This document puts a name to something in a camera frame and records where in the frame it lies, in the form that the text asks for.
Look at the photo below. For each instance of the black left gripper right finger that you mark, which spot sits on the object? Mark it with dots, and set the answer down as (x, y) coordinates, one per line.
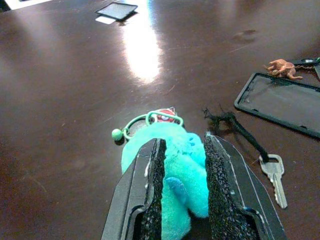
(232, 190)

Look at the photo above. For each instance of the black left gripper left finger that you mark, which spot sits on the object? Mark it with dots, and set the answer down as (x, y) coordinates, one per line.
(132, 190)

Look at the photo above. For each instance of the silver house key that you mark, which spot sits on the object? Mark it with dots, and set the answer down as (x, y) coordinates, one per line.
(276, 180)

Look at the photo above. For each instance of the green bead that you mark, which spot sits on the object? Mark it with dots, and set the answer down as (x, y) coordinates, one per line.
(117, 134)

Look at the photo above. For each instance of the green carabiner clip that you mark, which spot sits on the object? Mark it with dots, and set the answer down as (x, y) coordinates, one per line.
(150, 114)

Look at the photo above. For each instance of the red white charm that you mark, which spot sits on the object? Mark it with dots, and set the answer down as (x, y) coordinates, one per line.
(165, 116)

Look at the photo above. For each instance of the black phone case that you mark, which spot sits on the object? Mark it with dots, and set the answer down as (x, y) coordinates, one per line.
(285, 100)

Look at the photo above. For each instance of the dark brown wooden table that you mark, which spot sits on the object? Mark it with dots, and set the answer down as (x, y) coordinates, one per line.
(75, 100)

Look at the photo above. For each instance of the black key fob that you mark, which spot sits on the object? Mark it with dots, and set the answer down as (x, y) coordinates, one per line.
(306, 62)

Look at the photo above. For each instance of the white card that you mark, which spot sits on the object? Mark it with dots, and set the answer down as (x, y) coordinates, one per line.
(105, 20)

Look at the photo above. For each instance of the small black framed square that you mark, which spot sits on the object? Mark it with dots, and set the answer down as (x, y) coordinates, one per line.
(116, 10)

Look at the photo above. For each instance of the white paper sheet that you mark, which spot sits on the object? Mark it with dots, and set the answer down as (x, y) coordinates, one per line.
(25, 2)

